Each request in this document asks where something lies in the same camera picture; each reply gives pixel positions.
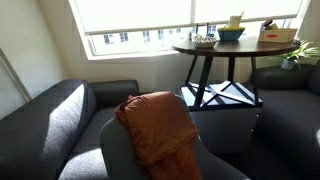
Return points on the dark grey sofa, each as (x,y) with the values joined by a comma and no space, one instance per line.
(290,115)
(55,136)

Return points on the orange cloth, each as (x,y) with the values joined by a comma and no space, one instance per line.
(162,134)

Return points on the beige box with red label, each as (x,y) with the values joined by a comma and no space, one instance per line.
(270,32)

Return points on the dark grey sofa left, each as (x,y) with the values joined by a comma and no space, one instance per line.
(55,136)

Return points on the white cabinet under table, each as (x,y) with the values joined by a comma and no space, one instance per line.
(226,116)

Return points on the blue patterned white bowl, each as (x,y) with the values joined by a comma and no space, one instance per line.
(204,42)

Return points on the dark grey sofa right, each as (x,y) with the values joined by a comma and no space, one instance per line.
(290,115)

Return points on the dark round wooden table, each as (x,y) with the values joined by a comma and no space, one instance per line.
(244,47)

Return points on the white cup with spoon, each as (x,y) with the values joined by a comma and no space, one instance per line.
(234,21)

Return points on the green potted plant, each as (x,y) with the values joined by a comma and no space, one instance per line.
(290,59)

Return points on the white roller blind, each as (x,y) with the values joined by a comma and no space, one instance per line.
(109,16)

